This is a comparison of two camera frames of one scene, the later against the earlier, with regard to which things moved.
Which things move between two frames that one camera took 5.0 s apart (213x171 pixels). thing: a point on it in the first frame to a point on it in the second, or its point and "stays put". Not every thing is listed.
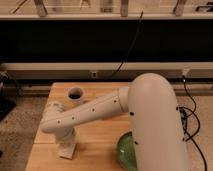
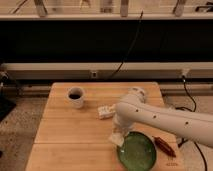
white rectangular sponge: (66, 150) to (117, 138)
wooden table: (95, 144) stays put
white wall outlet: (94, 74) stays put
